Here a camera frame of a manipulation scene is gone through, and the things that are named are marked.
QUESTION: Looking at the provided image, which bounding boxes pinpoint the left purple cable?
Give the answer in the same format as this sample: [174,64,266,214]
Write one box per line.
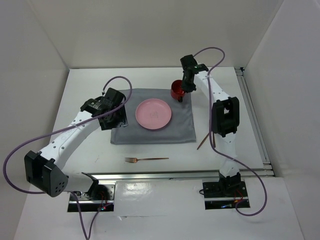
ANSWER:
[2,76,133,240]

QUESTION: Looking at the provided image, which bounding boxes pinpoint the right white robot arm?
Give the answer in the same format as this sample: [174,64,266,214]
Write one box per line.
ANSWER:
[180,54,241,196]

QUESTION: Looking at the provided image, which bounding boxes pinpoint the aluminium rail frame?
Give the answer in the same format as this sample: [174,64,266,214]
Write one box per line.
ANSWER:
[39,66,275,182]

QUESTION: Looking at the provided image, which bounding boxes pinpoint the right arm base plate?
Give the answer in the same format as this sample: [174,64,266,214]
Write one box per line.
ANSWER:
[199,181,250,210]

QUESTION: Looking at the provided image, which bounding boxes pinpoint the copper fork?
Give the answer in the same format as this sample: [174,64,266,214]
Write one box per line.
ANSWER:
[124,157,169,164]

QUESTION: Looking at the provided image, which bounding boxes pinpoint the red mug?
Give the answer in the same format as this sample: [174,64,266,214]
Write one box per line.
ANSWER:
[170,79,186,103]

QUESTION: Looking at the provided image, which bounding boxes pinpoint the copper spoon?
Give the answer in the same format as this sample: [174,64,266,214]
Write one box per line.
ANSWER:
[211,132,216,148]

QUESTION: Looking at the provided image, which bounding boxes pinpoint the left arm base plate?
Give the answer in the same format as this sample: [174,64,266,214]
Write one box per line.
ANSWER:
[67,181,116,213]

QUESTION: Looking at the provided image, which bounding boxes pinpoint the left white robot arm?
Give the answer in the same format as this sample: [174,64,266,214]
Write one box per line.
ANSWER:
[24,88,128,200]

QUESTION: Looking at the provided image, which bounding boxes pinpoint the pink plate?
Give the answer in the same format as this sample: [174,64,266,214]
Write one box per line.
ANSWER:
[135,98,172,130]

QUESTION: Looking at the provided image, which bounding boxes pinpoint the purple cable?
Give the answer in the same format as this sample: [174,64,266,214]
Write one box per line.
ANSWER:
[2,76,133,240]
[193,46,268,216]

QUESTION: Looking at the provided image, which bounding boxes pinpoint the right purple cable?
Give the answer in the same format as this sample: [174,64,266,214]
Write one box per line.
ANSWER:
[193,46,268,216]

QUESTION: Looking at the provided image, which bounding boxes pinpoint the copper knife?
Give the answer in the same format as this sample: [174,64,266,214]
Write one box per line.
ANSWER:
[196,133,210,150]

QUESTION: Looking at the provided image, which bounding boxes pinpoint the grey cloth placemat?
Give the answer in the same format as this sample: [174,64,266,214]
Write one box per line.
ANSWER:
[110,88,196,145]

